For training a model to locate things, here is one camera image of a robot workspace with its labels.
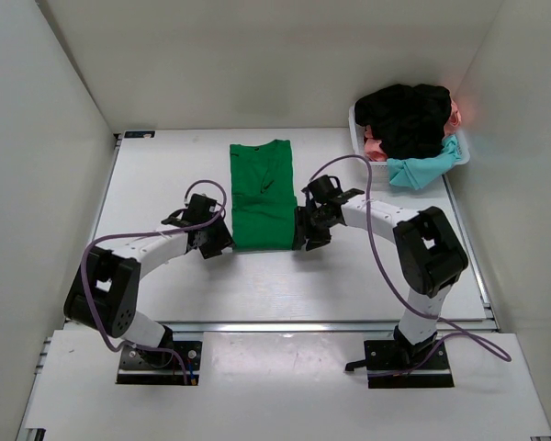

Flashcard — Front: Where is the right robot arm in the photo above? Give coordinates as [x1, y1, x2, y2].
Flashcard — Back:
[293, 175, 468, 368]

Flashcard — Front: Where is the white plastic basket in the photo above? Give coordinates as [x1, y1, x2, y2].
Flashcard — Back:
[348, 106, 470, 177]

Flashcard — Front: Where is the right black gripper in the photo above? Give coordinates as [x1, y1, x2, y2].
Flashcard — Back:
[293, 206, 337, 251]

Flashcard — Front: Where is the black t shirt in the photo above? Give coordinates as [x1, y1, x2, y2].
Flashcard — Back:
[354, 84, 451, 160]

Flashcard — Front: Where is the purple cable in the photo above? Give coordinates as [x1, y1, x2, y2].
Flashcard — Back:
[309, 154, 513, 379]
[80, 179, 231, 385]

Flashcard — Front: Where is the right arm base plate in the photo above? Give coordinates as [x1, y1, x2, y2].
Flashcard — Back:
[344, 327, 455, 390]

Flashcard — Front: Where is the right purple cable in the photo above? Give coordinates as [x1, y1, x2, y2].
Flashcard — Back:
[309, 154, 513, 379]

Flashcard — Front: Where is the green t shirt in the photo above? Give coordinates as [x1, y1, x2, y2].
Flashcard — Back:
[230, 140, 298, 251]

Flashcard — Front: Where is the aluminium table rail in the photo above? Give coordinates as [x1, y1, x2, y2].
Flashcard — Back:
[164, 321, 397, 334]

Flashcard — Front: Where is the pink t shirt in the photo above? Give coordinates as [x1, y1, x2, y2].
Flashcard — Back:
[364, 100, 462, 162]

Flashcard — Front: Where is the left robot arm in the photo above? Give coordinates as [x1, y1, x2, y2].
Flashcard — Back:
[63, 194, 233, 367]

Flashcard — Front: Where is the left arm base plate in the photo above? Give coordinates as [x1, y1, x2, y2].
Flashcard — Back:
[116, 336, 203, 387]

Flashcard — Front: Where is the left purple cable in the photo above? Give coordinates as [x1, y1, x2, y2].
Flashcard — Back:
[80, 179, 231, 385]

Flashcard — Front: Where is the teal t shirt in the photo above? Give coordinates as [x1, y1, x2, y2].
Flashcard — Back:
[387, 134, 461, 190]

